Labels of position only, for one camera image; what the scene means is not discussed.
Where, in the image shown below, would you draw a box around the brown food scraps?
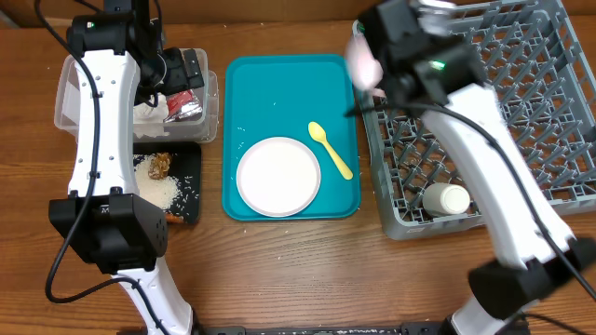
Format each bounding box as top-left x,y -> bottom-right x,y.
148,153 -> 172,180

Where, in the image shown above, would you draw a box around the black tray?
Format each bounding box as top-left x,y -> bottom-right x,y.
133,142 -> 202,224

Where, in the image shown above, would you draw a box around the red foil wrapper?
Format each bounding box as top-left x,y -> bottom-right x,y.
164,90 -> 203,123

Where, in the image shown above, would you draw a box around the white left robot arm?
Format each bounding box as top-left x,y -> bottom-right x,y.
48,0 -> 204,334

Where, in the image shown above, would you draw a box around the yellow plastic spoon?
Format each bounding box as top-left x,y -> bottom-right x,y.
308,121 -> 354,181

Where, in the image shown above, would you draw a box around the grey dishwasher rack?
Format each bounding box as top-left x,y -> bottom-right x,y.
358,1 -> 595,240

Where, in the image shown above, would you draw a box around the pink bowl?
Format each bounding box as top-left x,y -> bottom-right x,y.
345,34 -> 386,98

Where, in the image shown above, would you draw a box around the teal plastic tray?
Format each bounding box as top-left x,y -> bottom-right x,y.
222,54 -> 361,221

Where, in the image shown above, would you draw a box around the clear plastic bin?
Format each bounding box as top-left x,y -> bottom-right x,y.
54,48 -> 219,142

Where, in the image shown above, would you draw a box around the white round plate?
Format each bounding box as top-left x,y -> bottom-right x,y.
236,137 -> 322,218

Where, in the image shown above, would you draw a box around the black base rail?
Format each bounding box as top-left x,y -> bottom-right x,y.
198,321 -> 456,335

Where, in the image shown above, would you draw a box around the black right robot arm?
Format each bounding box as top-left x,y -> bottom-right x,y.
346,1 -> 595,334

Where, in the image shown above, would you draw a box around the white plastic cup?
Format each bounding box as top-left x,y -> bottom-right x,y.
423,183 -> 471,217

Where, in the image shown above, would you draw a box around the brown sausage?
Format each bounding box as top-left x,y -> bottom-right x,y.
165,213 -> 184,224

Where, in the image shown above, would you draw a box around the white napkin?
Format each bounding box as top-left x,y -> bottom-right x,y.
133,94 -> 169,139

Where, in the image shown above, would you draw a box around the white rice pile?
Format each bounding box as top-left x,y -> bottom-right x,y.
133,154 -> 198,223

